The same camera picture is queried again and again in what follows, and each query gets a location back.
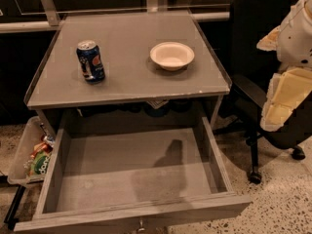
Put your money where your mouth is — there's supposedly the green snack bag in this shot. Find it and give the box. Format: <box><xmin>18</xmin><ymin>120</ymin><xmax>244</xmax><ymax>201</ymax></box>
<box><xmin>29</xmin><ymin>151</ymin><xmax>51</xmax><ymax>176</ymax></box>

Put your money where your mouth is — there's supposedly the orange snack packet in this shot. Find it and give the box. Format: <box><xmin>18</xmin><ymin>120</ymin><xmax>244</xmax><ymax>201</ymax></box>
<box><xmin>30</xmin><ymin>142</ymin><xmax>53</xmax><ymax>159</ymax></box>

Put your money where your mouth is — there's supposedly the grey cabinet with glass top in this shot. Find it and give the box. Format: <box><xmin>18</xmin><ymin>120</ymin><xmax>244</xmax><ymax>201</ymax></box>
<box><xmin>25</xmin><ymin>11</ymin><xmax>231</xmax><ymax>131</ymax></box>

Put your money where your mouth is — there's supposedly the open grey top drawer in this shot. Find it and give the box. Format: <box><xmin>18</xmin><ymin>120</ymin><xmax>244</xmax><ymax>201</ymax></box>
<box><xmin>15</xmin><ymin>117</ymin><xmax>251</xmax><ymax>234</ymax></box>

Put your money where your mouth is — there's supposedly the metal rail with brackets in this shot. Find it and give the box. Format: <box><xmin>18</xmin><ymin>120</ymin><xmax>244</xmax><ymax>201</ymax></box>
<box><xmin>0</xmin><ymin>0</ymin><xmax>230</xmax><ymax>33</ymax></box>

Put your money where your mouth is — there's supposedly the blue pepsi can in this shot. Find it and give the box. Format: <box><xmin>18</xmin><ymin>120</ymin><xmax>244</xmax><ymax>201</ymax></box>
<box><xmin>76</xmin><ymin>40</ymin><xmax>105</xmax><ymax>84</ymax></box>

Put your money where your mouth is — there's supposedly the black office chair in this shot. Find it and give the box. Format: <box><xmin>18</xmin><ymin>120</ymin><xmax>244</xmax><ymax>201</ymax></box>
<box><xmin>214</xmin><ymin>0</ymin><xmax>312</xmax><ymax>184</ymax></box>

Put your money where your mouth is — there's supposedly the clear plastic storage bin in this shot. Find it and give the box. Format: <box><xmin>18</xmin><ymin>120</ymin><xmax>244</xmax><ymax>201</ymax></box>
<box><xmin>8</xmin><ymin>116</ymin><xmax>55</xmax><ymax>186</ymax></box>

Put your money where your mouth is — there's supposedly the white paper bowl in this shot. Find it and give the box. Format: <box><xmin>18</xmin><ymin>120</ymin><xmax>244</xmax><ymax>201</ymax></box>
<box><xmin>149</xmin><ymin>42</ymin><xmax>195</xmax><ymax>71</ymax></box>

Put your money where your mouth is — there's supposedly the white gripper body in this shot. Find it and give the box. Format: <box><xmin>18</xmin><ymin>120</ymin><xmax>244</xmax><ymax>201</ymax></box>
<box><xmin>277</xmin><ymin>0</ymin><xmax>312</xmax><ymax>67</ymax></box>

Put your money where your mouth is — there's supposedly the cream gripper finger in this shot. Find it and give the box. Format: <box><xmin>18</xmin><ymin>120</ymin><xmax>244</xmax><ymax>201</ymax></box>
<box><xmin>260</xmin><ymin>67</ymin><xmax>312</xmax><ymax>132</ymax></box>
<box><xmin>256</xmin><ymin>26</ymin><xmax>280</xmax><ymax>52</ymax></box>

